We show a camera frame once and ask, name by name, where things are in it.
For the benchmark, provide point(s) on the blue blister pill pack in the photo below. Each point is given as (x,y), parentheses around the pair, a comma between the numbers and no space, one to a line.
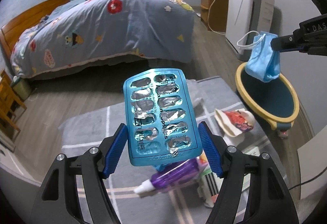
(160,118)

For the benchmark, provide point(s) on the wooden chair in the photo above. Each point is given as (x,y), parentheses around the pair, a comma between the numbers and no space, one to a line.
(10,101)

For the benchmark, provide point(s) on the white green medicine box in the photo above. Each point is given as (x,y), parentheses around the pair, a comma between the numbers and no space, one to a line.
(209,183)

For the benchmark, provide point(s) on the light blue face mask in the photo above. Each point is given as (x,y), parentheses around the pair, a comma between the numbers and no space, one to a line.
(264,62)

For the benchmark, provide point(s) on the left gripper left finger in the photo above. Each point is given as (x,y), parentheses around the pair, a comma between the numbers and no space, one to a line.
(75,186)

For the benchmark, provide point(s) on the blue cartoon duvet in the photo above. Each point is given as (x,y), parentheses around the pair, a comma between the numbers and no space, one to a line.
(81,32)

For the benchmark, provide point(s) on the wooden bedside cabinet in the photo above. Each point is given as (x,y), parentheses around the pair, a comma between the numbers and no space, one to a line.
(214,14)

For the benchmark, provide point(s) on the wooden bed headboard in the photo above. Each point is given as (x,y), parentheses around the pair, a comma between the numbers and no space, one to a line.
(11,31)

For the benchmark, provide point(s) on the purple tube with white cap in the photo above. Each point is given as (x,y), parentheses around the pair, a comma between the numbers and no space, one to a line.
(172,175)

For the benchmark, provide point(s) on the green waste basket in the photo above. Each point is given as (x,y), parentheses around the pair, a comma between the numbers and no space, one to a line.
(21,87)

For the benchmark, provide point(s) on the yellow teal trash bin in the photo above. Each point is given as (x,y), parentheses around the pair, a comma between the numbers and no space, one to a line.
(276,102)

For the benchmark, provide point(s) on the white air purifier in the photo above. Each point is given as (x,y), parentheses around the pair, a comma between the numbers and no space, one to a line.
(244,17)

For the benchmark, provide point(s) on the grey rug with white lines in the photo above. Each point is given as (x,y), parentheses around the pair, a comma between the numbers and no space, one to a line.
(253,188)

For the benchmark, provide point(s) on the red white snack wrapper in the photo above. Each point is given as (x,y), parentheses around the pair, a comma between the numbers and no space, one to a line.
(236,122)

